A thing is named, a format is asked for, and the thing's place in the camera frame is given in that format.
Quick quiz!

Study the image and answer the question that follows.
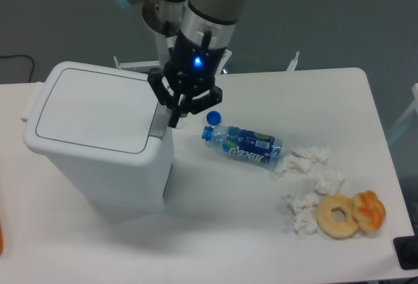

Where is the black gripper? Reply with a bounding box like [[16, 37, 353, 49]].
[[147, 32, 225, 128]]

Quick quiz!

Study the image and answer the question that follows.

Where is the white push-lid trash can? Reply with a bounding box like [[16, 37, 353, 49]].
[[23, 61, 174, 212]]

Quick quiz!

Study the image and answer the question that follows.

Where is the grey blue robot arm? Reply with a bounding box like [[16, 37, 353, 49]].
[[116, 0, 246, 127]]

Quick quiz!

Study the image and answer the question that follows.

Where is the blue bottle cap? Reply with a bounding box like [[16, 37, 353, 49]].
[[206, 110, 222, 126]]

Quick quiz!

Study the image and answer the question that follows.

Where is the blue plastic water bottle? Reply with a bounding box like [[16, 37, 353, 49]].
[[201, 125, 283, 168]]

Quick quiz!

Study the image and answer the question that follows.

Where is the crumpled tissue near bottle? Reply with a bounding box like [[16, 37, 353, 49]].
[[274, 146, 332, 180]]

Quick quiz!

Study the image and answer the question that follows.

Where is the crumpled tissue middle right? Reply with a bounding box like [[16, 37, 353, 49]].
[[314, 170, 345, 196]]

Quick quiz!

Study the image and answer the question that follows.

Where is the crumpled tissue lower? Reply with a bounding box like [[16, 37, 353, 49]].
[[286, 192, 319, 239]]

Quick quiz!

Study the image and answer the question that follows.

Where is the twisted orange bread roll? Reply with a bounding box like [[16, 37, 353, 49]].
[[352, 190, 386, 232]]

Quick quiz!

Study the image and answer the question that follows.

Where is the black device at edge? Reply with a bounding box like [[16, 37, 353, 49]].
[[393, 236, 417, 270]]

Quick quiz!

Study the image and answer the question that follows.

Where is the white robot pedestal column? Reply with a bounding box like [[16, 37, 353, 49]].
[[142, 0, 187, 68]]

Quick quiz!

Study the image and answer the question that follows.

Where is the ring donut bread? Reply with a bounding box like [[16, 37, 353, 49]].
[[315, 194, 359, 239]]

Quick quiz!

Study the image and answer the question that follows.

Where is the white frame right edge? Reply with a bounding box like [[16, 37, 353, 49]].
[[387, 83, 417, 147]]

